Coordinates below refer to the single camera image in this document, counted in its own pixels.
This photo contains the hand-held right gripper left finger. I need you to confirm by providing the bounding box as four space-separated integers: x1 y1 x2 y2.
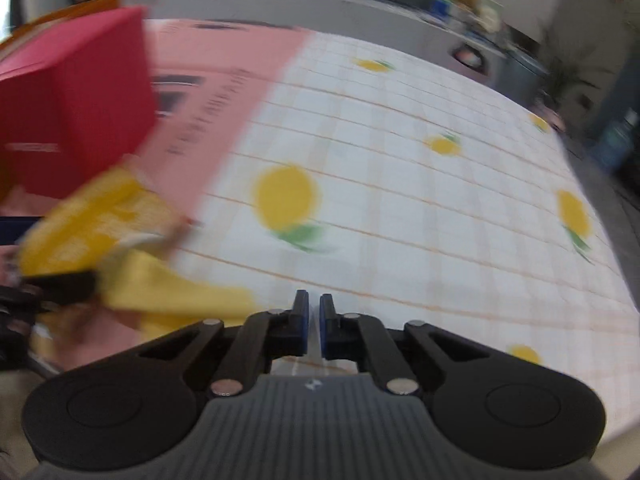
139 290 308 396

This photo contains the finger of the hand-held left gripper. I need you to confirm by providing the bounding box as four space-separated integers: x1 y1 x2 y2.
0 217 43 247
22 270 98 306

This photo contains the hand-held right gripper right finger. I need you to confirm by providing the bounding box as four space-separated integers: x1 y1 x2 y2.
320 294 492 396

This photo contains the yellow printed pouch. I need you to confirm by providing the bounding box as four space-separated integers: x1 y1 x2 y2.
17 165 258 341

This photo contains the orange cardboard box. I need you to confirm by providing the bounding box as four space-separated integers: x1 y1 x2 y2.
0 0 121 48

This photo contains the red cube box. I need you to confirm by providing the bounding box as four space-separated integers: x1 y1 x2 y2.
0 7 158 201

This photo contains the pink bin with black bag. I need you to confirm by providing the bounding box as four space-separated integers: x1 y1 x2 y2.
451 42 493 80

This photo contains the white tv console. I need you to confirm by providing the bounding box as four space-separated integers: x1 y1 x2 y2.
115 0 506 86

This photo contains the grey trash can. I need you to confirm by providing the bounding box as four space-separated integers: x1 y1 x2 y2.
501 52 548 106

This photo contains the blue water jug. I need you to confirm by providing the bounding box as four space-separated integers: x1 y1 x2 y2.
597 110 640 171

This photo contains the potted snake plant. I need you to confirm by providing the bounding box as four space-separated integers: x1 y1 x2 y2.
540 25 601 116

